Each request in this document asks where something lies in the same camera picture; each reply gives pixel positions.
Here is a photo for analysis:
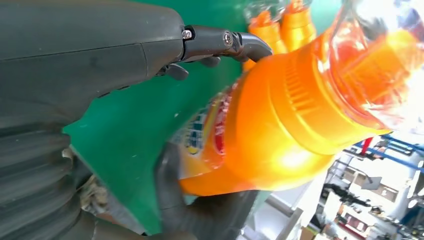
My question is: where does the orange detergent bottle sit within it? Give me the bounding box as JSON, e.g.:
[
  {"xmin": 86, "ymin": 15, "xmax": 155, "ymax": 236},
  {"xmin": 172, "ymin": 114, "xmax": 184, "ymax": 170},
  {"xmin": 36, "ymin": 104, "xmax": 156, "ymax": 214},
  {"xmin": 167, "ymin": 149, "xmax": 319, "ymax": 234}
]
[
  {"xmin": 172, "ymin": 0, "xmax": 424, "ymax": 196},
  {"xmin": 242, "ymin": 9, "xmax": 288, "ymax": 72},
  {"xmin": 280, "ymin": 0, "xmax": 318, "ymax": 54}
]

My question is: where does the white table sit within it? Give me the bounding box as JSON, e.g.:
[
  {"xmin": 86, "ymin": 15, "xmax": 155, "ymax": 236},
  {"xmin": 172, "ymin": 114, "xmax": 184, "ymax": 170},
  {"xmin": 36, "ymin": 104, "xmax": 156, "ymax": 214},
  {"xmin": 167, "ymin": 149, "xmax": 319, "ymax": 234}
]
[{"xmin": 241, "ymin": 178, "xmax": 329, "ymax": 240}]

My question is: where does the blue metal shelving rack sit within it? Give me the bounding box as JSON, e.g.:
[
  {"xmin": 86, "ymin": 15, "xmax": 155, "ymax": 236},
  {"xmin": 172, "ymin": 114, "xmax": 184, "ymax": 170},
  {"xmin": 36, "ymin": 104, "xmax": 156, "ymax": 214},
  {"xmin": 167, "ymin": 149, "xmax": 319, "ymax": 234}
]
[{"xmin": 352, "ymin": 134, "xmax": 424, "ymax": 173}]

